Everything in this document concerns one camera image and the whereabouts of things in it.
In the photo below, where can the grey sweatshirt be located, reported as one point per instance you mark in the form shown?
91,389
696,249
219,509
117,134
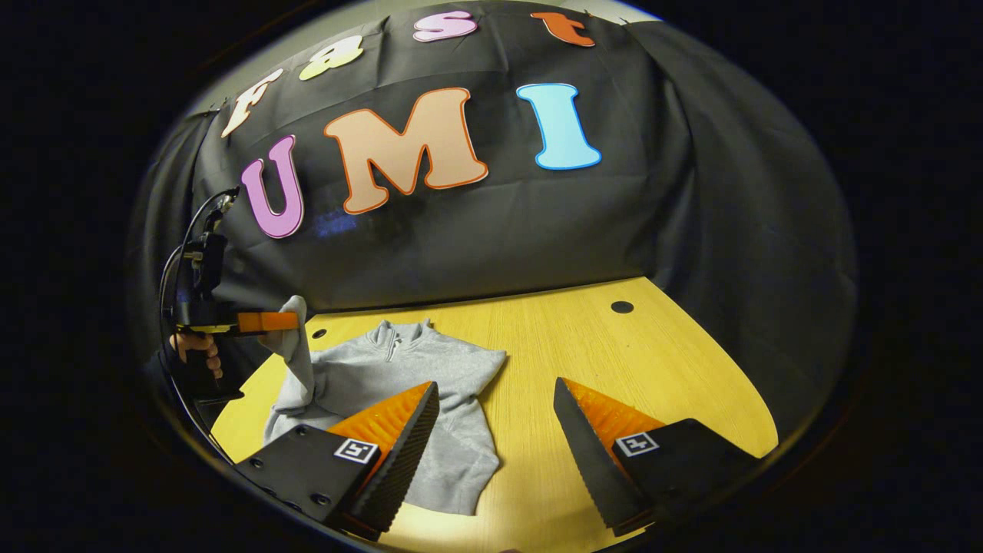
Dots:
399,369

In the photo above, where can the black backdrop cloth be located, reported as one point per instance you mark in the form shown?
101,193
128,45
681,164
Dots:
537,230

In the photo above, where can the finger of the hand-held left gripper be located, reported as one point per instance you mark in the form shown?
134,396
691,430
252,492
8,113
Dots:
269,322

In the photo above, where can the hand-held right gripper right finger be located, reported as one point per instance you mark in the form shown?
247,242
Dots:
587,461

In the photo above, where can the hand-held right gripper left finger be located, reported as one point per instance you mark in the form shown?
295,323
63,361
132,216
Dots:
407,461

